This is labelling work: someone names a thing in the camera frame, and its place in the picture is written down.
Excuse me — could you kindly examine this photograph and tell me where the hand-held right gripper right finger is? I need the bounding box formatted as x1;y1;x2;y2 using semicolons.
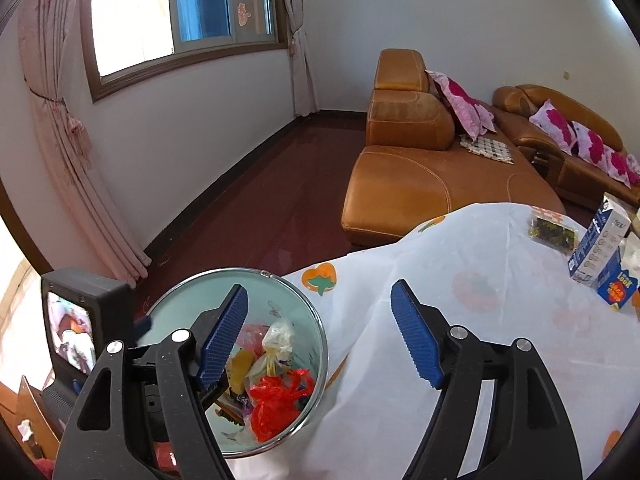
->
391;280;586;480

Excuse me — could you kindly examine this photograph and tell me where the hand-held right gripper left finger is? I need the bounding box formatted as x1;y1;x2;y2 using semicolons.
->
52;284;250;480

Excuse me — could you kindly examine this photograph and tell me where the red foil wrapper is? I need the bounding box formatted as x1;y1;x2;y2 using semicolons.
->
240;324;271;356

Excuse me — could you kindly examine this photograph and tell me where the yellow wrapper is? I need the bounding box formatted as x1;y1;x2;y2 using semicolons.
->
227;349;256;391

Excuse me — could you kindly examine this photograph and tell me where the teal bin with metal rim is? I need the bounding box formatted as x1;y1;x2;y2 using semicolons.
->
132;268;329;458

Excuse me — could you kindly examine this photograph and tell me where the purple foil wrapper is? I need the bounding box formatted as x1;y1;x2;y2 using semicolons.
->
231;391;254;423

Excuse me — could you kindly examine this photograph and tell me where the red plastic bag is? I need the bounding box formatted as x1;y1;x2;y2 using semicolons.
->
248;367;316;444

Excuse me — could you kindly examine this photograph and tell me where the white tablecloth with orange print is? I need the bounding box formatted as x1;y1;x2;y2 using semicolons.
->
227;202;640;480

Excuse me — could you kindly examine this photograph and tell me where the orange leather chaise sofa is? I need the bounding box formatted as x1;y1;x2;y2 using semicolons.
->
341;48;566;251

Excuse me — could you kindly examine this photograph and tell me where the dark seaweed packet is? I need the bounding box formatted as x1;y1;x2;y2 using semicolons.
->
526;206;580;250

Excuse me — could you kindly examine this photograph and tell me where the checkered cloth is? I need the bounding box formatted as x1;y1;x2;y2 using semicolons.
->
458;132;516;165

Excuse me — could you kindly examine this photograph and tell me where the white and blue tall box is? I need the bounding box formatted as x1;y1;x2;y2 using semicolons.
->
567;192;634;286

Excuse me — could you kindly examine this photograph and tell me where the blue and white milk carton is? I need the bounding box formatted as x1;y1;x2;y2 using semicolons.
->
595;237;640;314

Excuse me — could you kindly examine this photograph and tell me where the pink floral pillow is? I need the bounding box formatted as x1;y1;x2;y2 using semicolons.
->
426;70;497;141
602;145;632;186
570;121;609;164
529;99;579;155

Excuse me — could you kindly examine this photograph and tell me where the orange leather long sofa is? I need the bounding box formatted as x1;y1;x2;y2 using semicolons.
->
492;85;640;209

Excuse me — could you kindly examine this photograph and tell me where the pale tied curtain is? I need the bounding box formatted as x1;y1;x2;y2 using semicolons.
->
277;0;321;117

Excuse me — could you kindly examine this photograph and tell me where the sliding glass window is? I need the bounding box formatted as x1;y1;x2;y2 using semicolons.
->
80;0;291;104

